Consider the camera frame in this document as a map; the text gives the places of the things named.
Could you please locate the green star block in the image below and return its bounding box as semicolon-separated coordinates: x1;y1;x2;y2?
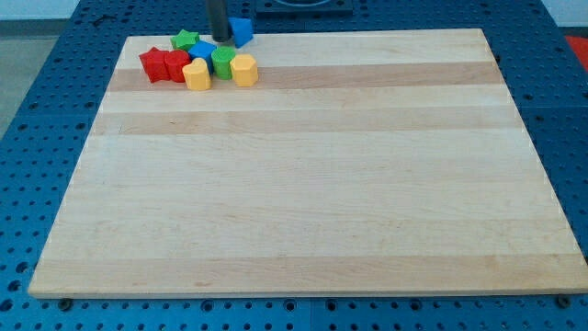
170;29;199;51

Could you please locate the red cylinder block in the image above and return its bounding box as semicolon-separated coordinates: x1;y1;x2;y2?
164;50;191;83

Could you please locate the large wooden board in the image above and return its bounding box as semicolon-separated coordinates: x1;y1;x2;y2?
28;29;587;299

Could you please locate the red object at edge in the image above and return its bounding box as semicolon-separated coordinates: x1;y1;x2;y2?
565;36;588;71

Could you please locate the yellow heart block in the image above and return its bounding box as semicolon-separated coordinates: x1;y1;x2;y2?
182;58;211;91

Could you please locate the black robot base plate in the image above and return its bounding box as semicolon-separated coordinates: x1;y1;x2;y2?
254;0;354;17

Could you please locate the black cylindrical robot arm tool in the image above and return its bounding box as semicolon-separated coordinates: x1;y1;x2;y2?
205;0;232;43

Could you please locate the red star block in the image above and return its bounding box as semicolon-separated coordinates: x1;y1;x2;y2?
139;47;170;83

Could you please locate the green cylinder block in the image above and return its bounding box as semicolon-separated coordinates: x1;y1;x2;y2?
211;46;236;80

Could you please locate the yellow hexagon block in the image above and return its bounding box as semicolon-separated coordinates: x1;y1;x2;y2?
230;54;258;87

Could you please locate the blue cube block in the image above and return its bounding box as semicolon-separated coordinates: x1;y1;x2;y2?
187;40;217;74

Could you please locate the blue triangular block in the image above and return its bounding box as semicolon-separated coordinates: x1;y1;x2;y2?
229;17;254;48

